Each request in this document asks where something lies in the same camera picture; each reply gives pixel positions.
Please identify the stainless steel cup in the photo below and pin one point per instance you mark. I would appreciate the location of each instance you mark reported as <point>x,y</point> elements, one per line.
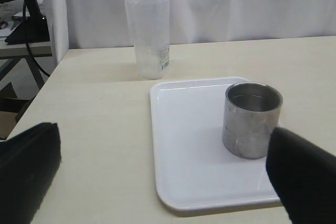
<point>251,113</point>

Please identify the clear plastic measuring cup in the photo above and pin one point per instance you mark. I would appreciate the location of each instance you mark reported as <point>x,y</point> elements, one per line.
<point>150,32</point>

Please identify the white rectangular plastic tray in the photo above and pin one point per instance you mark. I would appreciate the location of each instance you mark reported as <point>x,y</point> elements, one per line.
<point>193,169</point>

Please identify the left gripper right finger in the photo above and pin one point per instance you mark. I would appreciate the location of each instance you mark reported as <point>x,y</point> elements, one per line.
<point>303,177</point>

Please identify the white foam side panel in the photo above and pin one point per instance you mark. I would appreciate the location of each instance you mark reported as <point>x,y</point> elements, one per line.
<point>56,14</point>

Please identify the white backdrop curtain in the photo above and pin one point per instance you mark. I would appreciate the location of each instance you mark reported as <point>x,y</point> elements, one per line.
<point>104,23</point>

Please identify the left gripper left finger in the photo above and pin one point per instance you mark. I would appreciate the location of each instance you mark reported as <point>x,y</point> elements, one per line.
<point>29,162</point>

